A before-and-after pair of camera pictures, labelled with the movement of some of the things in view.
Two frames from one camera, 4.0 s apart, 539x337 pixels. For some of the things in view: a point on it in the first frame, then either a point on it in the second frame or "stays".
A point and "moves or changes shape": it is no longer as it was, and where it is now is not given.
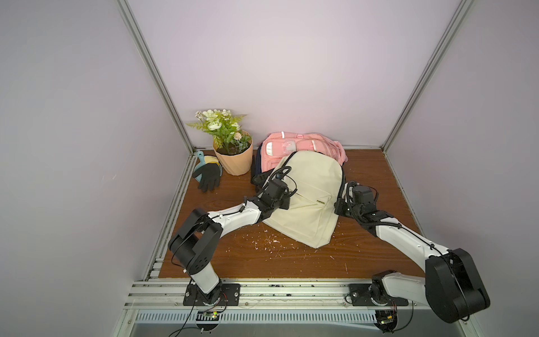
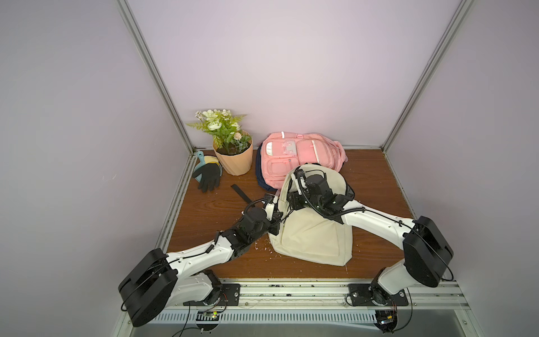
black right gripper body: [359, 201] -> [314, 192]
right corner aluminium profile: [460, 11] stays
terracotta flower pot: [236, 164] stays
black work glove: [210, 176] stays
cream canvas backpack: [311, 217] moves or changes shape
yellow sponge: [210, 159] stays
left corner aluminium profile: [128, 17] stays
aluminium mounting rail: [162, 293] stays
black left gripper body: [283, 202] -> [264, 227]
